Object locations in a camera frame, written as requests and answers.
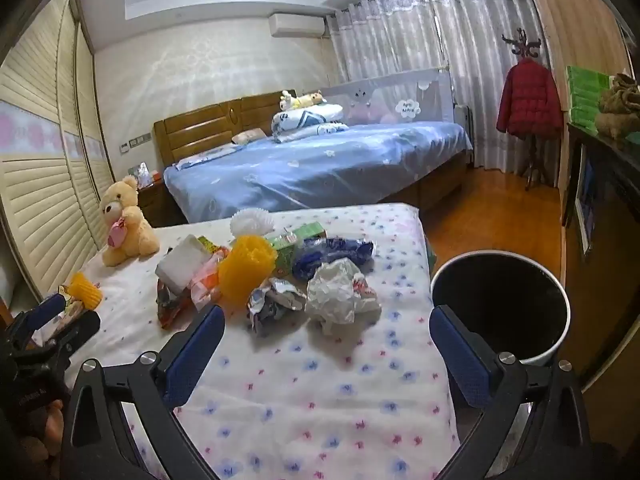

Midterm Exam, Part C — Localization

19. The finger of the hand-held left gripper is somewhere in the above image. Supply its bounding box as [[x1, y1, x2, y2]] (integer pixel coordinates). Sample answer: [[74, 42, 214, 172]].
[[7, 294, 68, 346], [37, 311, 102, 361]]

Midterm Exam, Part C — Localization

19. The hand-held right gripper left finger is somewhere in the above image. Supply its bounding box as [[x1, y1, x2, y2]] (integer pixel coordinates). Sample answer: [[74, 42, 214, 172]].
[[62, 304, 226, 480]]

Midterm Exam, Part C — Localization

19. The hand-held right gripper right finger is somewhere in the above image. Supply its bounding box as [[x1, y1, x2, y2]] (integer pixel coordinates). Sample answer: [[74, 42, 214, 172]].
[[429, 305, 593, 480]]

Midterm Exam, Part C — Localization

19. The red snack wrapper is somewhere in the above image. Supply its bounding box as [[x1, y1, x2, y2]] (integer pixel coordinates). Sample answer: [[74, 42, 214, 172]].
[[156, 280, 193, 330]]

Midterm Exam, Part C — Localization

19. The white trash bin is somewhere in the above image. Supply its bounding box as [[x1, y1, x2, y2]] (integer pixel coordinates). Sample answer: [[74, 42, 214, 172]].
[[430, 252, 572, 367]]

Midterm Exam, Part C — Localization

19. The pink wrapper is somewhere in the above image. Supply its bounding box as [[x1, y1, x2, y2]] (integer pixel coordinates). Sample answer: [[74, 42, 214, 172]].
[[187, 255, 226, 311]]

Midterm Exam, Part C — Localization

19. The white foam block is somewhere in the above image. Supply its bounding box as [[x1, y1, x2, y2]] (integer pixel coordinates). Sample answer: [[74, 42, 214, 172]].
[[155, 235, 211, 293]]

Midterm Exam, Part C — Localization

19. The silver wrapper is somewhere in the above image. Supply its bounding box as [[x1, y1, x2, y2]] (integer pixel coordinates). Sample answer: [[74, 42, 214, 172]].
[[246, 277, 307, 335]]

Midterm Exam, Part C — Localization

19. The large yellow foam net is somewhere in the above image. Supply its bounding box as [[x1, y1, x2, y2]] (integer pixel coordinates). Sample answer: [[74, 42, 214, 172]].
[[218, 235, 277, 306]]

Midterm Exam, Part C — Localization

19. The white plastic bag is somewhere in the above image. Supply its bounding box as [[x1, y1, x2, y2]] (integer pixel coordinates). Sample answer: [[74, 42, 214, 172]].
[[306, 258, 382, 336]]

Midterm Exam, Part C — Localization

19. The white foam fruit net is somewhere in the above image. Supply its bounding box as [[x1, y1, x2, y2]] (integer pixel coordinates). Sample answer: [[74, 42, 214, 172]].
[[230, 208, 275, 237]]

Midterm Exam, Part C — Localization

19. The green carton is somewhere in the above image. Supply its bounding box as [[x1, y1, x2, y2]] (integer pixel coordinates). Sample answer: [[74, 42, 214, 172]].
[[265, 223, 327, 277]]

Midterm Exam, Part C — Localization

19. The blue plastic bag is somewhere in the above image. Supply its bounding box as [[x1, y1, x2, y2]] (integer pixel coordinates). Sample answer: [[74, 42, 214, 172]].
[[291, 236, 375, 281]]

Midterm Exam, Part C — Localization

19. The person's left hand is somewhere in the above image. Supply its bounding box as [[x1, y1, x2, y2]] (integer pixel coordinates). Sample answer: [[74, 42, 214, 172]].
[[22, 399, 66, 463]]

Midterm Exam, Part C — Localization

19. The patterned snack wrapper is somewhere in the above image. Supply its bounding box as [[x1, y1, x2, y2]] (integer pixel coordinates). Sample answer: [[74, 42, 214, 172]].
[[42, 284, 86, 343]]

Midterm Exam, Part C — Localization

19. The small yellow foam net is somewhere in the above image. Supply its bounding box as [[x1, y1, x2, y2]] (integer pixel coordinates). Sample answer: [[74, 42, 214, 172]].
[[67, 272, 103, 311]]

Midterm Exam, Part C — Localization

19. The louvred wardrobe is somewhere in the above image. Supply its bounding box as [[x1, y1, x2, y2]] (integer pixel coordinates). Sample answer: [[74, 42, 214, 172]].
[[0, 0, 118, 311]]

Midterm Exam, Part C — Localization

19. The yellow green snack wrapper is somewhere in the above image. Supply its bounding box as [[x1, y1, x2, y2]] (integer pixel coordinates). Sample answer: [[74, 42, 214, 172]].
[[197, 236, 232, 261]]

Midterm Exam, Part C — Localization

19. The yellow teddy bear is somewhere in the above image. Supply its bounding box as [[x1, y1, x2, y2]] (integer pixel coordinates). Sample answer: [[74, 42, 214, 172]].
[[98, 176, 161, 267]]

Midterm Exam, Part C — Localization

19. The floral mattress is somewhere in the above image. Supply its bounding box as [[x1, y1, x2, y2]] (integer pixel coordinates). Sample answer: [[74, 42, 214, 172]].
[[10, 203, 463, 480]]

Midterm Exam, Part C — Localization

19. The wooden nightstand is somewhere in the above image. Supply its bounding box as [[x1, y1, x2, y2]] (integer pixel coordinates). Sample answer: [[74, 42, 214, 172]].
[[136, 180, 183, 228]]

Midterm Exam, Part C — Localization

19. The clear plastic packet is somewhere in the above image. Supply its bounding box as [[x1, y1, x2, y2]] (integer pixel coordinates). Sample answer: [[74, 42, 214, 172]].
[[127, 161, 161, 190]]

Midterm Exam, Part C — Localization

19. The framed picture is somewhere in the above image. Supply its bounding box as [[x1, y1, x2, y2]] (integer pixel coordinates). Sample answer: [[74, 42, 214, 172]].
[[574, 142, 597, 261]]

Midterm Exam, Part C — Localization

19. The blue patterned pillow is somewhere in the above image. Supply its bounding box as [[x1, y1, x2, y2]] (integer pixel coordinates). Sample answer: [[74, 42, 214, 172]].
[[175, 145, 236, 168]]

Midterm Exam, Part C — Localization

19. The wooden headboard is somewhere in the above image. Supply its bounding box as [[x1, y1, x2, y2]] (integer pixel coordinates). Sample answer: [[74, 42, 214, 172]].
[[153, 90, 298, 170]]

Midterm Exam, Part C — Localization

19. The bed with blue sheet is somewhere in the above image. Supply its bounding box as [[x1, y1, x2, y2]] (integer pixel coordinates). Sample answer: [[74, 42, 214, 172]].
[[164, 121, 473, 224]]

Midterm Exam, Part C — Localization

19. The folded blue white quilt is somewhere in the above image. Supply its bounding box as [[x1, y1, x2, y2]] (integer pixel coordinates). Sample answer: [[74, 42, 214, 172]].
[[271, 102, 351, 143]]

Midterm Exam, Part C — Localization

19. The pink plush toy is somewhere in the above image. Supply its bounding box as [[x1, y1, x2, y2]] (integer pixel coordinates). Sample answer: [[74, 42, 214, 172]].
[[347, 100, 396, 123]]

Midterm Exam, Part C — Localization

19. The yellow plush toy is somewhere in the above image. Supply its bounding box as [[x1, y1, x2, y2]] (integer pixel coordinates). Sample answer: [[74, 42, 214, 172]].
[[279, 90, 323, 111]]

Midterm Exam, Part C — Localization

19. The stack of green boxes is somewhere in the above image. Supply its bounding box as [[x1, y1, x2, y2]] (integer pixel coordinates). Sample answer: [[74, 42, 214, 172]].
[[565, 65, 613, 133]]

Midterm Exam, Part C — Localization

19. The brown plush toy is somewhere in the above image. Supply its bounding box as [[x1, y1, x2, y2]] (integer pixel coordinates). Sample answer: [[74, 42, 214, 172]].
[[595, 73, 640, 148]]

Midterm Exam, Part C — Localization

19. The wooden coat rack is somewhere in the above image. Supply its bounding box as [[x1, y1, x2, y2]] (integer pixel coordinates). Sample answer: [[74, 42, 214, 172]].
[[501, 29, 553, 191]]

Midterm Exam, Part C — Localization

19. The grey patterned curtain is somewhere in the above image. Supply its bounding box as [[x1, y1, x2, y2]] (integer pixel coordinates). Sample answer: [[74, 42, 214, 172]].
[[327, 0, 556, 173]]

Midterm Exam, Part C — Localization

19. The white air conditioner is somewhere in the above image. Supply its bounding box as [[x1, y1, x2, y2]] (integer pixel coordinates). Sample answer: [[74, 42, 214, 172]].
[[268, 12, 327, 38]]

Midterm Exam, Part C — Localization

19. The wall switch panel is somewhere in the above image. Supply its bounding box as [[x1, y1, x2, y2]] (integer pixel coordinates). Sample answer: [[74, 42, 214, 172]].
[[119, 132, 152, 152]]

